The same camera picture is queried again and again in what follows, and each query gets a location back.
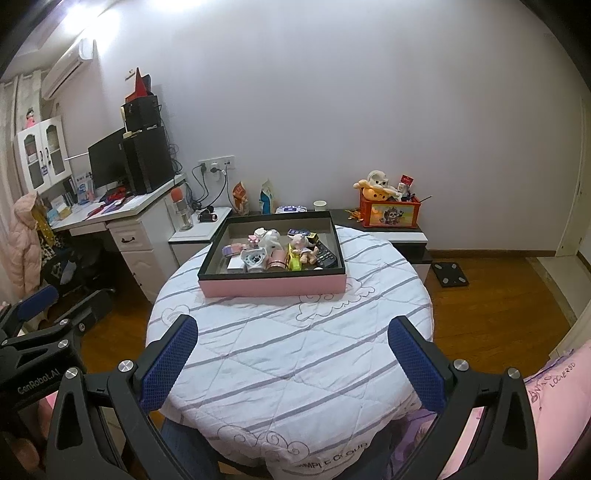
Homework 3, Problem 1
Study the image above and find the pink donut brick model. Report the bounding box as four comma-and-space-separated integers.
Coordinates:
221, 243, 246, 258

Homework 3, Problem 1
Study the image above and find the white dome night light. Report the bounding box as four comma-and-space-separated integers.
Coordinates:
259, 229, 283, 255

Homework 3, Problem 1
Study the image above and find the yellow highlighter pen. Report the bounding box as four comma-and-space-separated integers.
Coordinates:
287, 244, 303, 272

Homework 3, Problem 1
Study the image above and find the black TV remote control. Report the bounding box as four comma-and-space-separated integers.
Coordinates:
314, 241, 339, 269

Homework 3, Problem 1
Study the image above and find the pig girl doll figurine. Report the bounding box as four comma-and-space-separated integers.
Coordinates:
290, 236, 317, 266

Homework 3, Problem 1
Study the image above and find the white pink brick model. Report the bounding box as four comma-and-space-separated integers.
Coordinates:
249, 227, 266, 248

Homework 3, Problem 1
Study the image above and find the blue card box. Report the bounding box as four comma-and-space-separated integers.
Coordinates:
287, 229, 318, 244

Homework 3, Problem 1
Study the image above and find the person's left hand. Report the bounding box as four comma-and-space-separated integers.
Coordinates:
1, 434, 45, 479

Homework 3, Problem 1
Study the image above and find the pink bed sheet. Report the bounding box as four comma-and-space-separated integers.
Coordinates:
388, 317, 590, 479

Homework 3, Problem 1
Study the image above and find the white desk with drawers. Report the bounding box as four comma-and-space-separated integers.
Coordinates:
52, 174, 186, 303

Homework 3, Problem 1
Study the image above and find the white glass door cabinet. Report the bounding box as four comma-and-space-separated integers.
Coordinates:
14, 116, 72, 194

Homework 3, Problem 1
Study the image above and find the black computer monitor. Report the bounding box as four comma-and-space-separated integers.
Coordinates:
88, 128, 126, 188

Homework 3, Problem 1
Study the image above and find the white low cabinet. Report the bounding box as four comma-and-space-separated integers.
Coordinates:
168, 207, 231, 265

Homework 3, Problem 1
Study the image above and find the black bathroom scale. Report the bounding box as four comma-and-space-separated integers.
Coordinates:
432, 262, 469, 288

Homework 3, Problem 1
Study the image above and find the orange cap water bottle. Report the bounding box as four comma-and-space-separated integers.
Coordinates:
170, 187, 192, 231

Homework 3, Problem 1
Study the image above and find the pink black storage box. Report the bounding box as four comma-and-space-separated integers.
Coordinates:
197, 212, 346, 298

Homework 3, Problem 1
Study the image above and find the black computer tower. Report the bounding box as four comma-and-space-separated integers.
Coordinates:
122, 126, 174, 195

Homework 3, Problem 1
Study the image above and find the white striped quilted tablecloth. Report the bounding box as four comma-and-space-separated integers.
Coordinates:
146, 227, 434, 479

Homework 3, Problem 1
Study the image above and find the white square charger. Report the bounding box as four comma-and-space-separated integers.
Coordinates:
226, 256, 245, 273

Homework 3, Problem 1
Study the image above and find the black box on tower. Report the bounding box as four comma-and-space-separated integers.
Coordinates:
122, 95, 161, 132

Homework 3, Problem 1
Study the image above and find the orange snack bag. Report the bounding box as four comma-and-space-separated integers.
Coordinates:
231, 182, 250, 216

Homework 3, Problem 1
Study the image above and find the rose gold metal cup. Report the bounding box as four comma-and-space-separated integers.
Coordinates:
267, 248, 288, 271

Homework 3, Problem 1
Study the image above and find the orange toy crate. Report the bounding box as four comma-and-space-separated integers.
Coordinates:
359, 189, 421, 229

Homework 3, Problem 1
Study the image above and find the white air conditioner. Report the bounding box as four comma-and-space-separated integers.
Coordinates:
41, 38, 95, 101

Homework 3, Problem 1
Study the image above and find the blue white snack bag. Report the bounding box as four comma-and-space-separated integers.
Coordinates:
259, 179, 276, 215

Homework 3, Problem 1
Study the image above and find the wet wipes pack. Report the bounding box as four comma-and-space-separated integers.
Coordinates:
276, 205, 308, 214

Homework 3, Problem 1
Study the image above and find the yellow plush toy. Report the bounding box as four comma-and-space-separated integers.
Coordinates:
353, 170, 402, 202

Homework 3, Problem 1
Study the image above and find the white paper cup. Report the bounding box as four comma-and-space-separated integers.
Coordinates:
314, 200, 328, 212

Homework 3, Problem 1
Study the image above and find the wall power outlet strip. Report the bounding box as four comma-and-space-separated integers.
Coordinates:
197, 155, 235, 173

